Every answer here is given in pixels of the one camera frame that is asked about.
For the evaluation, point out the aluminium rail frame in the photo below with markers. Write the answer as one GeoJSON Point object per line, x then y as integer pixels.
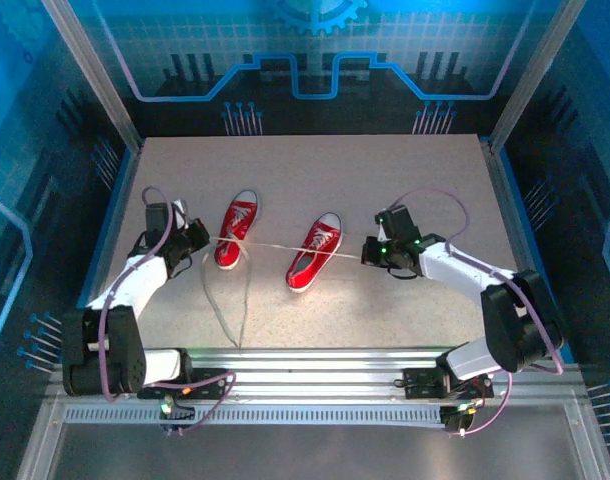
{"type": "Point", "coordinates": [310, 372]}

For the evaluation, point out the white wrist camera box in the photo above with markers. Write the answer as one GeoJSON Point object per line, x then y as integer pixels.
{"type": "Point", "coordinates": [381, 231]}
{"type": "Point", "coordinates": [181, 210]}

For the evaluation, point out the black controller module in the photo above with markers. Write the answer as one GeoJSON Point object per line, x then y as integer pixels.
{"type": "Point", "coordinates": [455, 420]}
{"type": "Point", "coordinates": [182, 412]}

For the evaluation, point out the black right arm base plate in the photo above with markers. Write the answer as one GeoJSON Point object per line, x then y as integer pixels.
{"type": "Point", "coordinates": [420, 382]}

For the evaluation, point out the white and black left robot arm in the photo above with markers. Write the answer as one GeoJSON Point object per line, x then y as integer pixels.
{"type": "Point", "coordinates": [140, 280]}

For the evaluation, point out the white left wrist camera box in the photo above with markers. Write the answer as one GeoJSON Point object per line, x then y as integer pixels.
{"type": "Point", "coordinates": [181, 210]}

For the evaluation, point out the grey metal front panel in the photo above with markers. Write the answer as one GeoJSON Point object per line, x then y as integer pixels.
{"type": "Point", "coordinates": [310, 450]}

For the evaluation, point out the aluminium frame post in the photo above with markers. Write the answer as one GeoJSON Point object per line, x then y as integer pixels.
{"type": "Point", "coordinates": [92, 80]}
{"type": "Point", "coordinates": [535, 70]}

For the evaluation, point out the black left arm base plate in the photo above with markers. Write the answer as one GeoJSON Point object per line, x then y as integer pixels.
{"type": "Point", "coordinates": [210, 387]}

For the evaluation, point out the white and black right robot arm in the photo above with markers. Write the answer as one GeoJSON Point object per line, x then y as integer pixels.
{"type": "Point", "coordinates": [460, 267]}

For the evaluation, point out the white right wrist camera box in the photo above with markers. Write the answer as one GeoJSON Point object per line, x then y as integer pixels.
{"type": "Point", "coordinates": [381, 231]}

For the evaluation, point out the aluminium table side rail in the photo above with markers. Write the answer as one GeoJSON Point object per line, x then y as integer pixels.
{"type": "Point", "coordinates": [121, 200]}
{"type": "Point", "coordinates": [505, 200]}

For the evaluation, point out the red canvas sneaker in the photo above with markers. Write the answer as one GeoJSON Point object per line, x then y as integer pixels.
{"type": "Point", "coordinates": [305, 275]}
{"type": "Point", "coordinates": [227, 255]}

